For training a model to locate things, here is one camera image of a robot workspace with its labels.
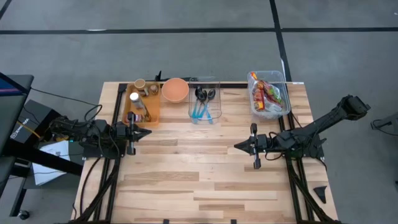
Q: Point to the lime chili ramen packet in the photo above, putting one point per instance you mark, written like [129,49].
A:
[270,91]

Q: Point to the black desk frame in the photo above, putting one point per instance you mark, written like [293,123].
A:
[46,158]

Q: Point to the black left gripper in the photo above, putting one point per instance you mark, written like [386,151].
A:
[126,133]

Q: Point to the black caster wheel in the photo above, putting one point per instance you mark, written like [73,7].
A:
[23,214]

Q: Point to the large clear plastic bin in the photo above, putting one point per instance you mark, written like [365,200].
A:
[270,115]

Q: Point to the small clear plastic bin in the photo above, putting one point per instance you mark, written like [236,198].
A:
[216,102]

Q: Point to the orange ramen packet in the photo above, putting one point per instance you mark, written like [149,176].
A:
[273,107]

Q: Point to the spice jar with white lid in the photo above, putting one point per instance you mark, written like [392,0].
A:
[134,97]

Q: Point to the small black bracket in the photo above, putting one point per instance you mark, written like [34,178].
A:
[233,221]
[166,221]

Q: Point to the black plastic wedge mount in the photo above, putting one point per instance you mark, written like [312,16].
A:
[321,194]

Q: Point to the silver seasoning wrapper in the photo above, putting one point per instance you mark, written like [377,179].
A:
[146,114]

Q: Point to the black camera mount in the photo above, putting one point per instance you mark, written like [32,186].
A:
[159,77]

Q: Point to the orange bowl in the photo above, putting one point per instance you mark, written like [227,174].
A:
[175,90]

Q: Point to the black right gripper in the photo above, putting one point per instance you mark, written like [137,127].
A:
[261,143]

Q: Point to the white paper sheets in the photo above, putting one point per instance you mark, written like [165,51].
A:
[49,168]

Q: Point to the orange plastic tray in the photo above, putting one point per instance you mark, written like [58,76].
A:
[152,105]

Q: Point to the spice jar with tan lid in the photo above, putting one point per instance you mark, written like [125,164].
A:
[140,84]

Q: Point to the red yellow ramen packet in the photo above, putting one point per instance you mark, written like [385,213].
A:
[257,96]

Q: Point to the small brown spice jar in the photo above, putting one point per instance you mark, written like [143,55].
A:
[154,90]

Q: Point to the black computer case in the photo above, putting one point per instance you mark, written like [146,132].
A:
[34,115]

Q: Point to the small red box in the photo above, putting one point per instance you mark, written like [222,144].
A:
[139,118]

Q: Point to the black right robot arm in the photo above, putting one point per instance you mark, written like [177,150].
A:
[323,124]

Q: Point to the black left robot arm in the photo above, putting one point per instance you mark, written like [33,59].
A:
[90,132]

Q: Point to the black computer monitor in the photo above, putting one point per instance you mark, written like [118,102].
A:
[12,109]

